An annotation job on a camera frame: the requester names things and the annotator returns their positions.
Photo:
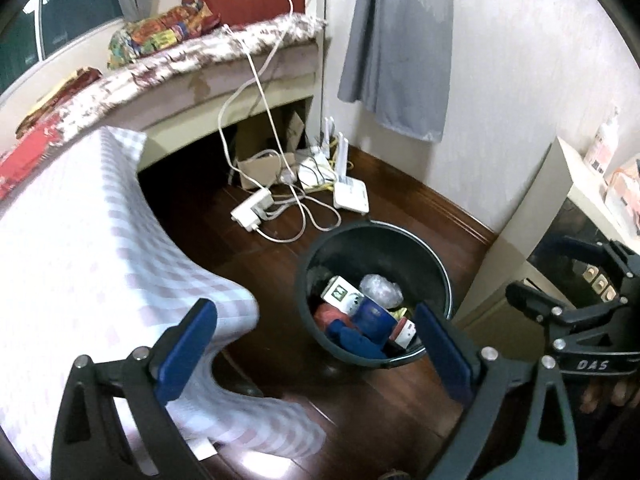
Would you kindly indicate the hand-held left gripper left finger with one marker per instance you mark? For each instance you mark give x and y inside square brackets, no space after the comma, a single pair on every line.
[187,345]

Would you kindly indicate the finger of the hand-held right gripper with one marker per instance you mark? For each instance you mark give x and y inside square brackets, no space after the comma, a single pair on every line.
[530,297]
[620,260]

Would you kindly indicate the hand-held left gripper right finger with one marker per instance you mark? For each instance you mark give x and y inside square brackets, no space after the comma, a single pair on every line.
[442,350]

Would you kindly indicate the red white carton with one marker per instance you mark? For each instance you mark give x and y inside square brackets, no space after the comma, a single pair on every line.
[402,332]

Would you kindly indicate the blue tape roll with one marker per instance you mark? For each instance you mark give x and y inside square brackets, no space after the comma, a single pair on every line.
[372,317]

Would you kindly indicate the clear plastic bag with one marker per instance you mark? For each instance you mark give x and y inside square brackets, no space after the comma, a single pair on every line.
[380,290]

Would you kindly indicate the blue cloth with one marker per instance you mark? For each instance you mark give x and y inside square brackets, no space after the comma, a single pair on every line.
[355,345]

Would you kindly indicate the red plastic bag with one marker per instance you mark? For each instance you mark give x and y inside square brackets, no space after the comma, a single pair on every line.
[330,317]

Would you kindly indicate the black trash bin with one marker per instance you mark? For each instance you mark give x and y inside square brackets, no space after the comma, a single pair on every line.
[380,250]

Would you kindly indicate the green white tissue box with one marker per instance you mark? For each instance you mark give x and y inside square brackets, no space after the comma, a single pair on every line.
[340,290]

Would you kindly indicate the person's right hand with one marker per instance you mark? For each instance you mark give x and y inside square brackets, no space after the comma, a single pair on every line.
[600,392]

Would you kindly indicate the pink packet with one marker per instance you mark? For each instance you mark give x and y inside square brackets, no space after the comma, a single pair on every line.
[625,190]

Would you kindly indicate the cream cabinet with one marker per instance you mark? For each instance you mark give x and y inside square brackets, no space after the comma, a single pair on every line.
[545,190]

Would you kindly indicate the white paper sheet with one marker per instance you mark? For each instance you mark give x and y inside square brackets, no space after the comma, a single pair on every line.
[205,450]

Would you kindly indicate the white pump bottle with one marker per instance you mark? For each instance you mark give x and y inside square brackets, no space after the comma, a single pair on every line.
[605,140]

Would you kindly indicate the pink white checked tablecloth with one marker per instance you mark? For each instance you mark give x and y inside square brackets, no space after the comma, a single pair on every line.
[100,260]

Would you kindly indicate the white power strip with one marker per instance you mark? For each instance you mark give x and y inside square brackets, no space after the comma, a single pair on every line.
[250,210]

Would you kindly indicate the white router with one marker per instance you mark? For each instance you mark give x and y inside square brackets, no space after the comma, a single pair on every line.
[312,172]
[350,195]

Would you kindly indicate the brown cardboard box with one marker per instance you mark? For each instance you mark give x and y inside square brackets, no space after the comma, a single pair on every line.
[257,170]

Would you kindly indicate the cream bed with mattress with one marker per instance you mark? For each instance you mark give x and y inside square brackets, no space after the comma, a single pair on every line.
[210,85]

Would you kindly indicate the long grey curtain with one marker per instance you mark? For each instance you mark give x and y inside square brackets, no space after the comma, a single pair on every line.
[400,50]

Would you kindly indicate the red floral bedspread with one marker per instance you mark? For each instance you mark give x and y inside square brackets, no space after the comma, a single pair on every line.
[150,67]

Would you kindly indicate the folded yellow red blanket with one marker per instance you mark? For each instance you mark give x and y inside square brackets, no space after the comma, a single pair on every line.
[60,95]

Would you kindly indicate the colourful patterned pillow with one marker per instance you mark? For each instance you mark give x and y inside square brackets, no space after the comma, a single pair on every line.
[155,35]

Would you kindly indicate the large white framed window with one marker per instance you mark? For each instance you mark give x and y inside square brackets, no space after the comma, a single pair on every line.
[75,10]

